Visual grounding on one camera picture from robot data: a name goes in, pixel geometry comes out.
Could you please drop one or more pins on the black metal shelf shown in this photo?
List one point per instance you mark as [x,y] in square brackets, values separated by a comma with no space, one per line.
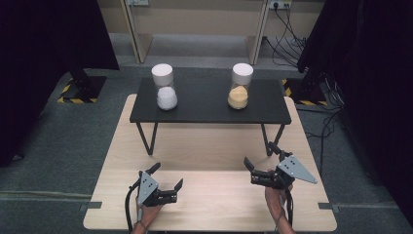
[207,104]

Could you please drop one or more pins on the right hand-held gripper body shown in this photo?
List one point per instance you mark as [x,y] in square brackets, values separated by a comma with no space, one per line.
[290,170]

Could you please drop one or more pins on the glass jar of yellow grains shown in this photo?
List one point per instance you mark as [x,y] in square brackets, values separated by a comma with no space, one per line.
[238,96]

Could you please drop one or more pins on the person's left hand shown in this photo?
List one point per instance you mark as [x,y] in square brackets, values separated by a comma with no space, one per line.
[148,213]

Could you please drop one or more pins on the white furniture frame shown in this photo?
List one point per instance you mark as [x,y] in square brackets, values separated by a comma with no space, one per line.
[138,39]

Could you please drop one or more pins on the stand base with striped tape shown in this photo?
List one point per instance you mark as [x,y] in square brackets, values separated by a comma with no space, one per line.
[305,94]
[82,87]

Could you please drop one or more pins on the person's right hand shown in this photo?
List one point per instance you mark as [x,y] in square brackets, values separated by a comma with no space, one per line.
[274,196]

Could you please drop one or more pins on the glass jar of white grains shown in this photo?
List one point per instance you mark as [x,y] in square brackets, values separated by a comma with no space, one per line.
[166,96]

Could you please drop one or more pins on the wall power outlet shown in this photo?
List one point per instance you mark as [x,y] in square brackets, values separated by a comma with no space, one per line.
[280,4]

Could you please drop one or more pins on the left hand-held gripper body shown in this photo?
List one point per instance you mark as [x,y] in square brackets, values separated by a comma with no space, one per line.
[147,190]

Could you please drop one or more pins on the grey floor tape strip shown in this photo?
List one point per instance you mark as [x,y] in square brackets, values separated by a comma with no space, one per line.
[92,205]
[328,206]

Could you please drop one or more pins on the dark curtain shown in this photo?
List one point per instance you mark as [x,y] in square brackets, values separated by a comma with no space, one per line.
[373,81]
[39,48]

